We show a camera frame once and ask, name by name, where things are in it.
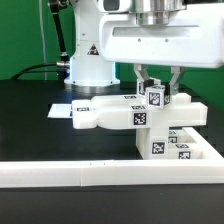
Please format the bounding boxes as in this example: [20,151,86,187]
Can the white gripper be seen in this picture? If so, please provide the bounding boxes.
[98,0,224,96]

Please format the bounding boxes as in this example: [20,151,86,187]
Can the white tagged nut cube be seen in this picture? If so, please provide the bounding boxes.
[146,85,170,109]
[137,80,146,96]

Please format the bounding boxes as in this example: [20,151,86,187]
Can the white chair back part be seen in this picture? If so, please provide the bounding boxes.
[72,93,208,130]

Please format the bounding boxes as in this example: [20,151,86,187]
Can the white chair seat part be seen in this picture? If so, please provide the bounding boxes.
[136,128,169,160]

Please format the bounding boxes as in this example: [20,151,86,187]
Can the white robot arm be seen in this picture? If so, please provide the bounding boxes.
[68,0,224,95]

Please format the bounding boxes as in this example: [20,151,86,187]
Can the white U-shaped obstacle fence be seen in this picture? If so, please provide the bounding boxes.
[0,127,224,188]

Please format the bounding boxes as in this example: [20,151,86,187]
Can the white base tag sheet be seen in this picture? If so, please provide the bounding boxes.
[48,104,72,118]

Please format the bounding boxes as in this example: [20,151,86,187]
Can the black cable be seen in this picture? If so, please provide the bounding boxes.
[11,63,71,80]

